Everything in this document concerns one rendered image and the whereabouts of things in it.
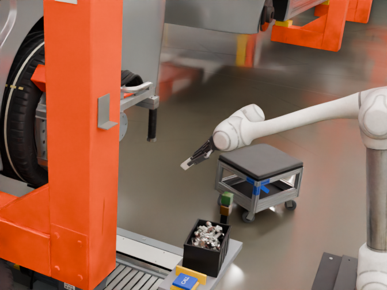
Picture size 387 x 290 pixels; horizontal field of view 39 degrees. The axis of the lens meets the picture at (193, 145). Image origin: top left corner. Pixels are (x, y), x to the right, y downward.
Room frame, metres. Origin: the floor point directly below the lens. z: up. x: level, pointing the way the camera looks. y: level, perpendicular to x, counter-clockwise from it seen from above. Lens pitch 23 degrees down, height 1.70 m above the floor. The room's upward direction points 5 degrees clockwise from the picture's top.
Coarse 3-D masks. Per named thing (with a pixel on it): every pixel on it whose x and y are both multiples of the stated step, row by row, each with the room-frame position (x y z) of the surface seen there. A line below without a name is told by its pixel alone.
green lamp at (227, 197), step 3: (225, 192) 1.96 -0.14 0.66; (228, 192) 1.96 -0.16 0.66; (222, 195) 1.94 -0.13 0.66; (225, 195) 1.94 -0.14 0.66; (228, 195) 1.94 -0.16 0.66; (231, 195) 1.94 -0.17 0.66; (222, 198) 1.94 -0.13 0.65; (225, 198) 1.93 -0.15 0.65; (228, 198) 1.93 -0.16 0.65; (231, 198) 1.93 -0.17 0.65; (222, 201) 1.94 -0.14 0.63; (225, 201) 1.93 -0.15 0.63; (228, 201) 1.93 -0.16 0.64; (231, 201) 1.94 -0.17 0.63; (228, 204) 1.93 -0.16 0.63
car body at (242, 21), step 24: (168, 0) 4.59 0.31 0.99; (192, 0) 4.54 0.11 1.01; (216, 0) 4.54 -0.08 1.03; (240, 0) 4.60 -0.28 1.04; (264, 0) 4.78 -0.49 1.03; (288, 0) 5.50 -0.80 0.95; (312, 0) 6.44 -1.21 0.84; (192, 24) 4.59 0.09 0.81; (216, 24) 4.58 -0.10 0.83; (240, 24) 4.64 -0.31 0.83; (264, 24) 5.13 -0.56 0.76
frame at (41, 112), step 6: (120, 96) 2.37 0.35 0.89; (42, 102) 1.94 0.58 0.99; (36, 108) 1.92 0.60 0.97; (42, 108) 1.92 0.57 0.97; (36, 114) 1.92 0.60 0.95; (42, 114) 1.91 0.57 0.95; (36, 120) 1.92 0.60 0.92; (42, 120) 1.94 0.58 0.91; (36, 126) 1.92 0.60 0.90; (42, 126) 1.92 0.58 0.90; (42, 132) 1.92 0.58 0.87; (42, 138) 1.92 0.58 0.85; (42, 144) 1.92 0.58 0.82; (42, 150) 1.92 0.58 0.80; (42, 156) 1.92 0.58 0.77; (42, 162) 1.91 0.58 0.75
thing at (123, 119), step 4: (120, 112) 2.10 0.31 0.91; (120, 116) 2.09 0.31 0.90; (124, 116) 2.12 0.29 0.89; (120, 120) 2.09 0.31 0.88; (124, 120) 2.12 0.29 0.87; (120, 124) 2.09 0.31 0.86; (124, 124) 2.12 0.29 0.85; (120, 128) 2.09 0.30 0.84; (124, 128) 2.12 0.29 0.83; (120, 132) 2.09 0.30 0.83; (124, 132) 2.12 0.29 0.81; (120, 136) 2.09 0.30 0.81
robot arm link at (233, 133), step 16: (352, 96) 1.90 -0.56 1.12; (304, 112) 1.91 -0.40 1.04; (320, 112) 1.91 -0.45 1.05; (336, 112) 1.90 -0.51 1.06; (352, 112) 1.87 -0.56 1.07; (224, 128) 1.86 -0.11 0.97; (240, 128) 1.87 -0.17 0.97; (256, 128) 1.87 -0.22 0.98; (272, 128) 1.87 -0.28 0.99; (288, 128) 1.88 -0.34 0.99; (224, 144) 1.84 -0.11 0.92; (240, 144) 1.87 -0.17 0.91
